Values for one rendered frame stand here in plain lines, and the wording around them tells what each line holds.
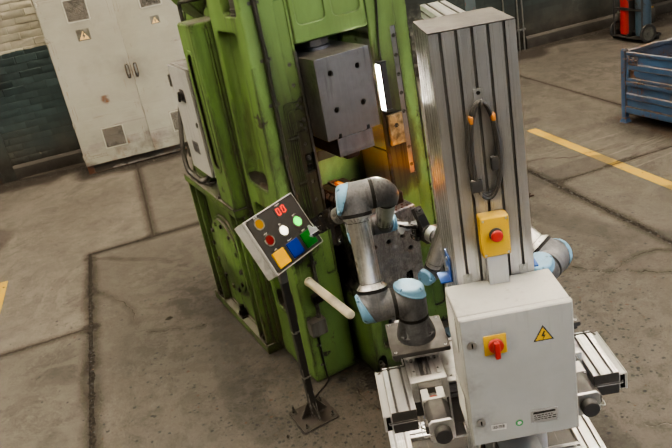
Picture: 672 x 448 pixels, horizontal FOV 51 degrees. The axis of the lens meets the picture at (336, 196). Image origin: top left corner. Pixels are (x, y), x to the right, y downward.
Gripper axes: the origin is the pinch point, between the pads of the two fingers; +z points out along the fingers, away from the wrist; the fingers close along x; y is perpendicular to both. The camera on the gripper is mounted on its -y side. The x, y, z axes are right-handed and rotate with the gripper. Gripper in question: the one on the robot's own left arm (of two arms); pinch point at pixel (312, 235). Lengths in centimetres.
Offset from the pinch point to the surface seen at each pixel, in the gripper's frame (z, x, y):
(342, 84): -30, -42, 52
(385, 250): 9, -44, -29
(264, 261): 5.6, 27.0, 3.1
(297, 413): 71, 13, -76
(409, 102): -23, -90, 28
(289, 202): 3.1, -2.3, 18.7
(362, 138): -17, -48, 25
